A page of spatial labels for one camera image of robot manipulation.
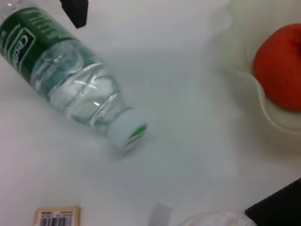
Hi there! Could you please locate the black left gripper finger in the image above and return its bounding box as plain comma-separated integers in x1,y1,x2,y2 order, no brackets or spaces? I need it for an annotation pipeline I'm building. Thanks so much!
59,0,89,29

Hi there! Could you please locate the clear green-label water bottle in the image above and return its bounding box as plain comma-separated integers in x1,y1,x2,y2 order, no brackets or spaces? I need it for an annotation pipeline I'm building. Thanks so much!
0,0,149,151

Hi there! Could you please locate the beige eraser with barcode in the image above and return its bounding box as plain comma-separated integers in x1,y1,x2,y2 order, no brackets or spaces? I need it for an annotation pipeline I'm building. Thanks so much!
35,206,82,226

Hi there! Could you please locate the white paper ball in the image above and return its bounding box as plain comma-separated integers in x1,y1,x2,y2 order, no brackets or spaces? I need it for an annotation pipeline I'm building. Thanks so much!
181,211,256,226

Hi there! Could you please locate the pale green glass fruit plate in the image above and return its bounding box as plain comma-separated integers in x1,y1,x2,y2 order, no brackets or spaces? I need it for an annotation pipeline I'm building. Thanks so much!
213,0,301,136

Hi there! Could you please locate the black mesh pen holder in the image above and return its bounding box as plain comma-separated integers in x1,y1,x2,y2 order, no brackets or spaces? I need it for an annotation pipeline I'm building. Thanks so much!
244,178,301,226

